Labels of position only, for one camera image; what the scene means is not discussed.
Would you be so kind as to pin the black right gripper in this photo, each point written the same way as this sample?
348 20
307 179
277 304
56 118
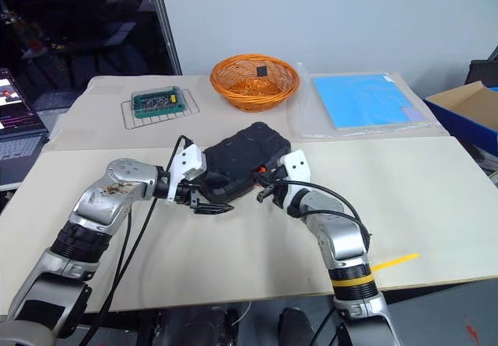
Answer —
279 190

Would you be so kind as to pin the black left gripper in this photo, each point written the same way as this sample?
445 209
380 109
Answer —
192 194

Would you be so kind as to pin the black rugged device case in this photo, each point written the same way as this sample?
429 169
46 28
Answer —
241 155

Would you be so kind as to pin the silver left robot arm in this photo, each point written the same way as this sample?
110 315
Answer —
116 202

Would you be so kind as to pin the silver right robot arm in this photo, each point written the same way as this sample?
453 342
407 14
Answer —
342 237

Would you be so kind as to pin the blue sheet in plastic bag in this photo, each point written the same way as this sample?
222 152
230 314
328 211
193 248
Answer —
307 112

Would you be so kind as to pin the orange woven basket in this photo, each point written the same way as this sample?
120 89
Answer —
254 97

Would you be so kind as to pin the small black square chip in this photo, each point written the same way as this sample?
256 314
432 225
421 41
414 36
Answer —
262 71

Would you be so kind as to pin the green box with clear lid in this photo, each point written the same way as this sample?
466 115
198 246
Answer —
157 103

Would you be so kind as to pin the blue paper pad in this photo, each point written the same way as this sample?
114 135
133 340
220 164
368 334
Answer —
365 101

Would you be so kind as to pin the dark rounded shape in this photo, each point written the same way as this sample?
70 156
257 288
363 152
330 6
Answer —
295 328

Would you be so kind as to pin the yellow strip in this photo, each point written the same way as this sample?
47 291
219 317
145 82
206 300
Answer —
397 261

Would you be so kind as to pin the open laptop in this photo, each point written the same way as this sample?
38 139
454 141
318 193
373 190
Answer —
19 140

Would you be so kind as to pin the blue cardboard box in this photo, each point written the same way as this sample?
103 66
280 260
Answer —
463 116

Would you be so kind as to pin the black chair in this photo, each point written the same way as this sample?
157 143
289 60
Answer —
482 74

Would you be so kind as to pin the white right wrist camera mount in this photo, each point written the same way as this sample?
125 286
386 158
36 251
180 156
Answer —
296 167

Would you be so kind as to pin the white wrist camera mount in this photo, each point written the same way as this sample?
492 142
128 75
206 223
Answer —
190 159
296 167

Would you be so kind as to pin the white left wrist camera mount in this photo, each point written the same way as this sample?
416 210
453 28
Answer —
190 159

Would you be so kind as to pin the grey metal window frame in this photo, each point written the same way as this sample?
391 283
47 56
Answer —
165 23

